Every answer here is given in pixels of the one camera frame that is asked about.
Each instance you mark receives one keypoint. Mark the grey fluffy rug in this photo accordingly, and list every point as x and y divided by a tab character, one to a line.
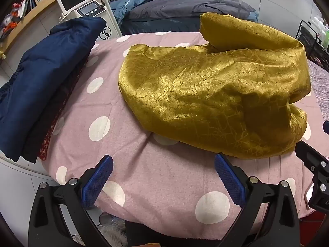
113	232

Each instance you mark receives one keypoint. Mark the wooden shelf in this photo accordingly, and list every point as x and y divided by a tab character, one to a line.
25	23

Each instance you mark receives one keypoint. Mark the white plastic bottle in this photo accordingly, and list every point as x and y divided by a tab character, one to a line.
318	27

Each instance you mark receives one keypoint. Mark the grey striped cloth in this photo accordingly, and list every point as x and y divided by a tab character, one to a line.
320	87

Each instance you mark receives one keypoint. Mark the pink polka dot blanket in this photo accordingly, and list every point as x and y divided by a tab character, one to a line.
154	185

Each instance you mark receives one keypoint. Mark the green plastic bottle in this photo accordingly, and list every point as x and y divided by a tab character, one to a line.
326	33

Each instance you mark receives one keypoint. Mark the pile of colourful shelf clutter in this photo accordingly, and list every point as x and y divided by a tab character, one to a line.
14	12

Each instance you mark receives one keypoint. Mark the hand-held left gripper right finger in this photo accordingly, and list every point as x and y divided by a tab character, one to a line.
230	182

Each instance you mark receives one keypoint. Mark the gold jacket with black lining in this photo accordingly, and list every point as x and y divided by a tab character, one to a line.
205	95

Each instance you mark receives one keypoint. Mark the navy blue jacket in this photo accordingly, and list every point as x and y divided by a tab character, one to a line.
43	82

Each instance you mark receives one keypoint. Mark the grey blanket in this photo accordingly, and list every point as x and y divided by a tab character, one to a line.
226	5

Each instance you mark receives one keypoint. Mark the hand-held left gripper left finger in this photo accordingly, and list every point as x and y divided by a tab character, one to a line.
99	180

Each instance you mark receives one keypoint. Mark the person's dark clothing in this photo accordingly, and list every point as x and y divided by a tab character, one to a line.
180	240

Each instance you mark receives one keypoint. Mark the bed with dark grey cover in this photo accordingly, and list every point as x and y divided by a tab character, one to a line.
167	11

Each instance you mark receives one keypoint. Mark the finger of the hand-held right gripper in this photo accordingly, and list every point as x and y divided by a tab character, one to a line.
312	157
326	128

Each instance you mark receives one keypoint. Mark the dark red patterned cloth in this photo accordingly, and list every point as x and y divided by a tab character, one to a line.
46	144

